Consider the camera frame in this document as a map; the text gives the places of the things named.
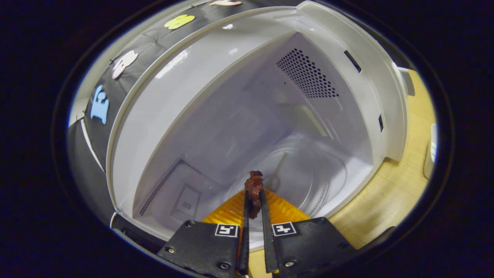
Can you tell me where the white toaster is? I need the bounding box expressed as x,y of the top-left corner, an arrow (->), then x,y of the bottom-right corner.
423,123 -> 439,180

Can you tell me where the glass turntable plate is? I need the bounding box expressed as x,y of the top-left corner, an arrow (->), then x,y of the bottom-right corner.
227,142 -> 348,222

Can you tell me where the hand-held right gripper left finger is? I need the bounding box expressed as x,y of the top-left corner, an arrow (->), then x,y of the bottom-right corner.
156,188 -> 250,277

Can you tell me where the brown meat piece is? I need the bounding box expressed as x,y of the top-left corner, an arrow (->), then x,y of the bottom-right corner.
244,171 -> 264,220

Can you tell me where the white microwave oven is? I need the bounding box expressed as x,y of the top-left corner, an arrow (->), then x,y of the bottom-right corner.
106,0 -> 409,255

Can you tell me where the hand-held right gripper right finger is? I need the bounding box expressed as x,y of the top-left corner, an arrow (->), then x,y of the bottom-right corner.
259,188 -> 358,275

